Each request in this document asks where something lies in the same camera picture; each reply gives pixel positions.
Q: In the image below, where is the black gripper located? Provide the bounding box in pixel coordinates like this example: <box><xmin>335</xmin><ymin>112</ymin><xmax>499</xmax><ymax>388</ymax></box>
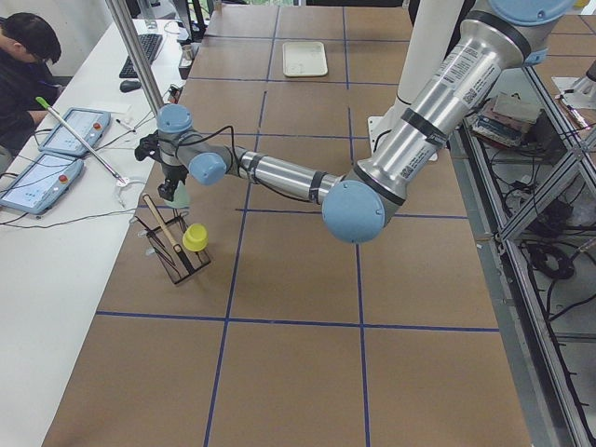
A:
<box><xmin>157</xmin><ymin>163</ymin><xmax>187</xmax><ymax>199</ymax></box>

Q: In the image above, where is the pale green plastic cup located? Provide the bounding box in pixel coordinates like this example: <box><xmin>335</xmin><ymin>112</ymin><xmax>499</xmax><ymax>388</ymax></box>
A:
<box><xmin>164</xmin><ymin>182</ymin><xmax>190</xmax><ymax>209</ymax></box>

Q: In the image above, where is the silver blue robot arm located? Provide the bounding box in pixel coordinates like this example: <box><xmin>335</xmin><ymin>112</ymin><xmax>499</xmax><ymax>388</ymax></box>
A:
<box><xmin>156</xmin><ymin>1</ymin><xmax>573</xmax><ymax>243</ymax></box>

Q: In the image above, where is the yellow plastic cup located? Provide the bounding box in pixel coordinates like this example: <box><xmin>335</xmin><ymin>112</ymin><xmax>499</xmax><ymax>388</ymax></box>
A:
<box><xmin>183</xmin><ymin>223</ymin><xmax>209</xmax><ymax>252</ymax></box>

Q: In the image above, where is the cream bear print tray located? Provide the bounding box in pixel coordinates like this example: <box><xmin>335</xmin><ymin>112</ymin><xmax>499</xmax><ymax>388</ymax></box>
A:
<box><xmin>282</xmin><ymin>41</ymin><xmax>328</xmax><ymax>77</ymax></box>

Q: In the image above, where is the upper teach pendant tablet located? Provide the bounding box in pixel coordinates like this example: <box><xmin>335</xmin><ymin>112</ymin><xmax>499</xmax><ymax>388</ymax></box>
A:
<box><xmin>39</xmin><ymin>107</ymin><xmax>111</xmax><ymax>157</ymax></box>

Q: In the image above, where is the teach pendant tablet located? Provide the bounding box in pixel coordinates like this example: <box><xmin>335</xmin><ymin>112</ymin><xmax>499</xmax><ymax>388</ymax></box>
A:
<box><xmin>39</xmin><ymin>107</ymin><xmax>111</xmax><ymax>157</ymax></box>
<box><xmin>1</xmin><ymin>153</ymin><xmax>84</xmax><ymax>215</ymax></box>

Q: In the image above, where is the black computer mouse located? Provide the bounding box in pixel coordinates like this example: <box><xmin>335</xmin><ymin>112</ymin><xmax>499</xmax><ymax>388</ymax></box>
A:
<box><xmin>119</xmin><ymin>79</ymin><xmax>142</xmax><ymax>93</ymax></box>

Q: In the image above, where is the lower teach pendant tablet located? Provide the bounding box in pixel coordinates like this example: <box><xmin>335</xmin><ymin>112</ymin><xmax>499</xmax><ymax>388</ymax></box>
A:
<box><xmin>1</xmin><ymin>153</ymin><xmax>84</xmax><ymax>215</ymax></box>

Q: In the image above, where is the black computer keyboard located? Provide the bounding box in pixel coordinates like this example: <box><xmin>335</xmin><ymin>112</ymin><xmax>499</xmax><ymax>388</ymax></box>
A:
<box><xmin>118</xmin><ymin>33</ymin><xmax>165</xmax><ymax>79</ymax></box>

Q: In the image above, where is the white side desk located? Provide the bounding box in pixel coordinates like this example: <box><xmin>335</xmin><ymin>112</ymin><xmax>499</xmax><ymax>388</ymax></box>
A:
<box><xmin>0</xmin><ymin>18</ymin><xmax>206</xmax><ymax>447</ymax></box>

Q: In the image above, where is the long silver grabber stick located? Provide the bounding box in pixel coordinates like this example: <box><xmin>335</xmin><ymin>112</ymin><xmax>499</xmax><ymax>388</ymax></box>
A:
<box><xmin>35</xmin><ymin>96</ymin><xmax>142</xmax><ymax>208</ymax></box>

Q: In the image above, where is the person in black shirt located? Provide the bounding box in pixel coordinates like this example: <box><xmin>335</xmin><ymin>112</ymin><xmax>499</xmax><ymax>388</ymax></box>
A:
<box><xmin>1</xmin><ymin>12</ymin><xmax>63</xmax><ymax>156</ymax></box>

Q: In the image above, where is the stack of books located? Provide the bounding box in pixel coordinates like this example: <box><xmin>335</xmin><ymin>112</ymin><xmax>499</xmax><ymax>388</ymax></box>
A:
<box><xmin>467</xmin><ymin>93</ymin><xmax>542</xmax><ymax>148</ymax></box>

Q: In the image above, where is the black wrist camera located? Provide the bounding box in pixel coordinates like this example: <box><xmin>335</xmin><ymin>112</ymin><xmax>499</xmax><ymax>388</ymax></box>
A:
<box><xmin>134</xmin><ymin>132</ymin><xmax>161</xmax><ymax>162</ymax></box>

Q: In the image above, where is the black wire cup rack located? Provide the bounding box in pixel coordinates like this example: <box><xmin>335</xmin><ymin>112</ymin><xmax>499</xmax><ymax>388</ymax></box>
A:
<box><xmin>130</xmin><ymin>193</ymin><xmax>211</xmax><ymax>285</ymax></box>

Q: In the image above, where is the silver aluminium post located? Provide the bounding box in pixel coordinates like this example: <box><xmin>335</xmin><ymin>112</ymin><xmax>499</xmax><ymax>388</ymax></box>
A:
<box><xmin>106</xmin><ymin>0</ymin><xmax>164</xmax><ymax>116</ymax></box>

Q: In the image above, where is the aluminium frame rail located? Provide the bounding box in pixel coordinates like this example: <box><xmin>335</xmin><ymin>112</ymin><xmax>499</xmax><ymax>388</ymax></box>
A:
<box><xmin>452</xmin><ymin>69</ymin><xmax>595</xmax><ymax>446</ymax></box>

